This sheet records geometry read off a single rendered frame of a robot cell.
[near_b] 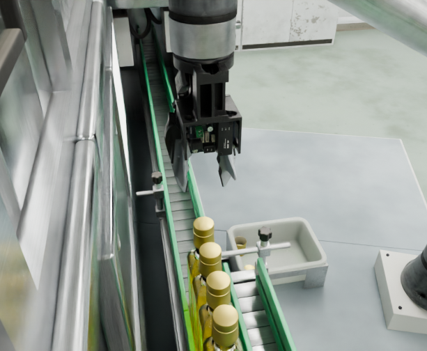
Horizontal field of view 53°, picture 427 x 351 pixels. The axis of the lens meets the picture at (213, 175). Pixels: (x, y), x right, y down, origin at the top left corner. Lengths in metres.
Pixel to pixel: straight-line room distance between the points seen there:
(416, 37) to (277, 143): 1.05
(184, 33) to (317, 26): 4.38
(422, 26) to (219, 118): 0.32
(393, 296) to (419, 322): 0.08
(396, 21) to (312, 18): 4.14
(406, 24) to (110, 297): 0.52
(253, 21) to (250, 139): 2.99
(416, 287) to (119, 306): 0.77
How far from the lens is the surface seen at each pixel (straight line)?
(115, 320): 0.52
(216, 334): 0.59
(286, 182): 1.47
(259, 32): 4.63
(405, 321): 1.11
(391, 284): 1.14
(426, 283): 1.10
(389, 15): 0.65
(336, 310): 1.13
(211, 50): 0.48
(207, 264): 0.65
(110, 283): 0.47
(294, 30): 4.75
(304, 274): 1.10
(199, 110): 0.49
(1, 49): 0.35
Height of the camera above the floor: 1.63
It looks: 37 degrees down
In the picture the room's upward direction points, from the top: straight up
